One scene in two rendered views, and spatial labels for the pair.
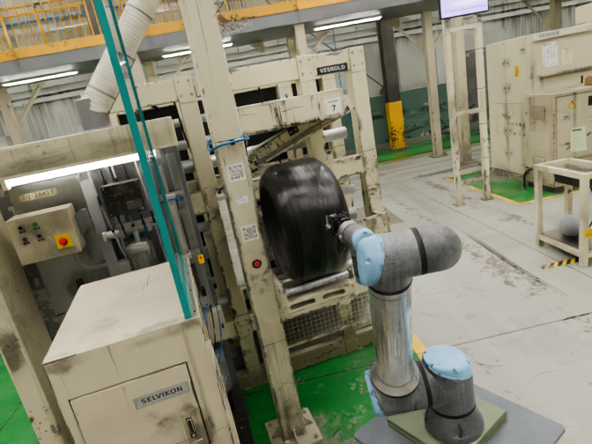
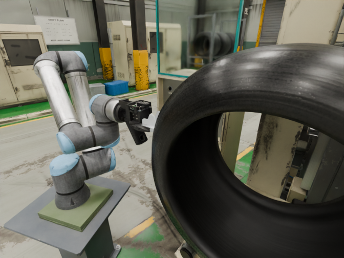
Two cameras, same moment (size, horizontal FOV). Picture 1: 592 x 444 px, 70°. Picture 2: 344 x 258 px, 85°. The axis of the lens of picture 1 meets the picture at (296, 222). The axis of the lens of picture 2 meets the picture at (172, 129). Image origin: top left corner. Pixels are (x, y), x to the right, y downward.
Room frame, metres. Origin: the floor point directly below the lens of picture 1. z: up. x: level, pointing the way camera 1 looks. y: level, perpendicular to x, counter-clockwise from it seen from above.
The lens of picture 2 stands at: (2.20, -0.47, 1.50)
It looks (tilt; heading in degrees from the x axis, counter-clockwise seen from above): 25 degrees down; 142
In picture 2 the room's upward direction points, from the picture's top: straight up
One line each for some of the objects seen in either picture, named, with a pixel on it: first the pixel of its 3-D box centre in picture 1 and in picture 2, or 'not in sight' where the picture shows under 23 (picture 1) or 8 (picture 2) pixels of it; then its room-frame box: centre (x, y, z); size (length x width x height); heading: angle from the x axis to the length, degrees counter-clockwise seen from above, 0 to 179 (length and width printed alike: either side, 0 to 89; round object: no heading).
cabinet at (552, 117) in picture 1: (571, 137); not in sight; (5.42, -3.76, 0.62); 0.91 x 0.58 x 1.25; 94
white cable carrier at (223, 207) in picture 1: (232, 241); not in sight; (1.91, 0.31, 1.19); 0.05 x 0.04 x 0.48; 14
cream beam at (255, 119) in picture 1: (284, 113); not in sight; (2.36, -0.05, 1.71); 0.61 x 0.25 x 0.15; 104
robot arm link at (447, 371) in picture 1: (446, 377); (68, 171); (1.16, -0.39, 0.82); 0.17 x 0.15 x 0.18; 88
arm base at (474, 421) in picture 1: (452, 410); (71, 191); (1.16, -0.40, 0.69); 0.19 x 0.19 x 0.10
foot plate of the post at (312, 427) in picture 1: (292, 429); not in sight; (1.96, 0.24, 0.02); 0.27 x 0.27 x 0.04; 14
